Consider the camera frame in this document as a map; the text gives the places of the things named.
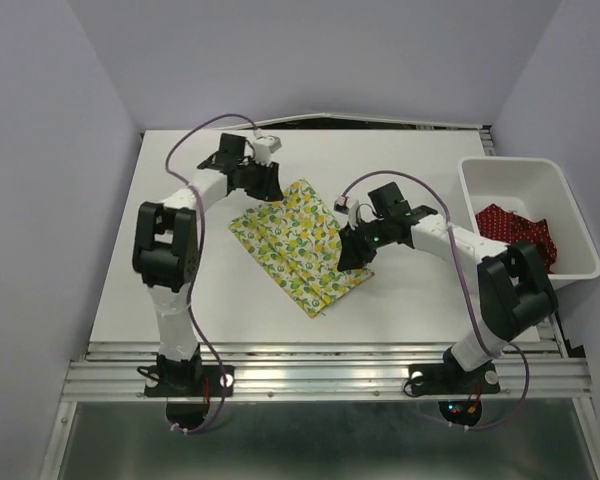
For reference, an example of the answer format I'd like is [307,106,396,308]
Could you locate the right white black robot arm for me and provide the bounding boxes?
[334,182,558,397]

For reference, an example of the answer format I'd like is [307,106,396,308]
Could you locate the red polka dot skirt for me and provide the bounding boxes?
[475,204,558,274]

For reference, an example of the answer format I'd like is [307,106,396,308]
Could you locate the aluminium frame rail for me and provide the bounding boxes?
[40,337,600,479]

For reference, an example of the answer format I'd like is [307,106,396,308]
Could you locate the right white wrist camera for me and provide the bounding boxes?
[333,195,360,214]

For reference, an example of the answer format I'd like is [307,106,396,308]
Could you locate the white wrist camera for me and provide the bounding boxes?
[333,195,360,214]
[252,135,282,166]

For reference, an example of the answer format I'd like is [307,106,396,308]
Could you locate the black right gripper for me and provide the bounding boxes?
[335,216,392,271]

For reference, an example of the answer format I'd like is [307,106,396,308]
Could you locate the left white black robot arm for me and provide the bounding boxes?
[132,133,283,398]

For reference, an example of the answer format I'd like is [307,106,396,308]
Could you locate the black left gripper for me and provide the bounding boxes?
[235,156,283,202]

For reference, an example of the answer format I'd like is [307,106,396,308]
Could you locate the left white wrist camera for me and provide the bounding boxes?
[252,135,282,166]

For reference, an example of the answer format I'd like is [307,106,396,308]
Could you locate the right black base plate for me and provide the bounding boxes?
[403,362,501,398]

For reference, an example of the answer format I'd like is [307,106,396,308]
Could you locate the white plastic bin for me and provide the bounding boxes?
[457,157,600,290]

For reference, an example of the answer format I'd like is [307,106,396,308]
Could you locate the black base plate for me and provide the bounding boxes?
[403,362,501,398]
[143,364,235,399]

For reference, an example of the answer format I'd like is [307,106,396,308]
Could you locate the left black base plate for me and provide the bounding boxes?
[143,364,235,399]

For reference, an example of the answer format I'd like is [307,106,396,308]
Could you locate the lemon print skirt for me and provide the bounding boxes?
[228,179,373,317]

